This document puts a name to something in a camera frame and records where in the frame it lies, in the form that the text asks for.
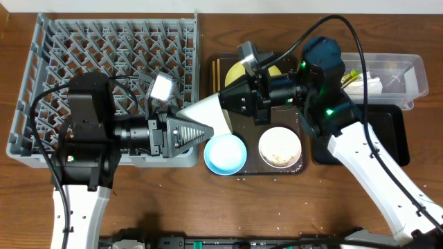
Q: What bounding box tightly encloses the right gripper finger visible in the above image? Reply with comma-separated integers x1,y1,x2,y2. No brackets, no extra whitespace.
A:
219,96,248,116
219,78,257,100

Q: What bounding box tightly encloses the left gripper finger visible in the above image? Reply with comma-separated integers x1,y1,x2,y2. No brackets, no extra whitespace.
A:
166,118,214,145
162,137,207,158

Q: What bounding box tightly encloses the yellow round plate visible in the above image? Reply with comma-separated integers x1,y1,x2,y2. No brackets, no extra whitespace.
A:
224,62,282,86

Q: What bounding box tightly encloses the white paper cup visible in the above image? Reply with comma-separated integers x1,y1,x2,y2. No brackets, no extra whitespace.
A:
177,93,233,136

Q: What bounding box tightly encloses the pale pink bowl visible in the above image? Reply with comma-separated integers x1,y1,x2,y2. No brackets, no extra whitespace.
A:
258,127,302,169

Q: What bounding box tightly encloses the green orange snack wrapper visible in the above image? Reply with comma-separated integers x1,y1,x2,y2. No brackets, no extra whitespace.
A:
341,70,361,88

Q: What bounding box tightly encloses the white paper napkin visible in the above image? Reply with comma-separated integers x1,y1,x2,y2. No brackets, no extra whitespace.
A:
343,72,383,95

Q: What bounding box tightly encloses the rice food scraps pile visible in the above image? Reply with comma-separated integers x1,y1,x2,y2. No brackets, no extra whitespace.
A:
263,154,294,167

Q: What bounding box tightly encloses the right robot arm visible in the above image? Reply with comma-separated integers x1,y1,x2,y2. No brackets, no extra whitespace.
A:
219,37,442,248

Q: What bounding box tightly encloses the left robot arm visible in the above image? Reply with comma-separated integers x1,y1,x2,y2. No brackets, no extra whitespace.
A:
51,73,214,248

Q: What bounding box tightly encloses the black rectangular waste tray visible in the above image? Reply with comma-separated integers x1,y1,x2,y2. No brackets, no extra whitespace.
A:
311,104,410,167

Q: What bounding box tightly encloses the clear plastic waste bin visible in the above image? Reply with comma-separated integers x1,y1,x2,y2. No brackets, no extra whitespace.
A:
341,52,430,111

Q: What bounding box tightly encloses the dark brown serving tray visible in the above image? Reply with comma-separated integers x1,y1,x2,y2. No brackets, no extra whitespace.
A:
207,53,309,176

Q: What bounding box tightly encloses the light blue bowl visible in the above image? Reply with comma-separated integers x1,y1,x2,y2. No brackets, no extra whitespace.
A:
204,134,247,176

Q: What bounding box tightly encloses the grey plastic dish rack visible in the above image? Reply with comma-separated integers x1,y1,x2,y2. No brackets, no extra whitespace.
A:
6,14,200,168

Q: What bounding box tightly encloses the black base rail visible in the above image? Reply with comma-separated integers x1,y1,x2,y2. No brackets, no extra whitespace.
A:
97,228,400,249

